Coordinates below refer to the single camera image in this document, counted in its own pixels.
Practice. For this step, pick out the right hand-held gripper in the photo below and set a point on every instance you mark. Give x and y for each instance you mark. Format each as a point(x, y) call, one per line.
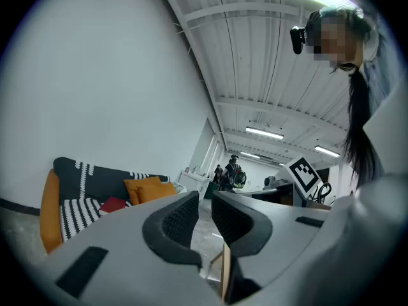
point(303, 174)

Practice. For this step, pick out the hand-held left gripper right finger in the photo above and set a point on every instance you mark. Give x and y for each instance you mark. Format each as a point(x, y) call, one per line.
point(280, 222)

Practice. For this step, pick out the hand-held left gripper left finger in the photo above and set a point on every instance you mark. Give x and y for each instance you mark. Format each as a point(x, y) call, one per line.
point(127, 234)

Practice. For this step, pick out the red book with gold print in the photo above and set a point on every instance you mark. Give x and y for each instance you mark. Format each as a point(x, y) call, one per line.
point(112, 204)

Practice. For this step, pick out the orange sofa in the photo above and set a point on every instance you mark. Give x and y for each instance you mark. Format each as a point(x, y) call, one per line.
point(49, 209)

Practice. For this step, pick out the orange cushion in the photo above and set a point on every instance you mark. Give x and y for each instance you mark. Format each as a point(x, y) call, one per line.
point(159, 191)
point(140, 185)

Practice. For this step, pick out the black white striped blanket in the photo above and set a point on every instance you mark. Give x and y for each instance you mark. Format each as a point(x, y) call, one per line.
point(95, 177)

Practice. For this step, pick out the wooden stool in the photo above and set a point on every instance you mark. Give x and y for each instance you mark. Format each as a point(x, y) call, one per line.
point(227, 266)

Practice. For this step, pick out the white cabinet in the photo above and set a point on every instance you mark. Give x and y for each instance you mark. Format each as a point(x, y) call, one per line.
point(194, 182)

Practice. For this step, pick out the person's head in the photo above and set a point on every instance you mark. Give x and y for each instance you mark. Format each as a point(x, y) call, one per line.
point(334, 43)

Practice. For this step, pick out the black head-worn camera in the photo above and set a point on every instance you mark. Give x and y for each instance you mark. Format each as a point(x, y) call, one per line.
point(298, 40)

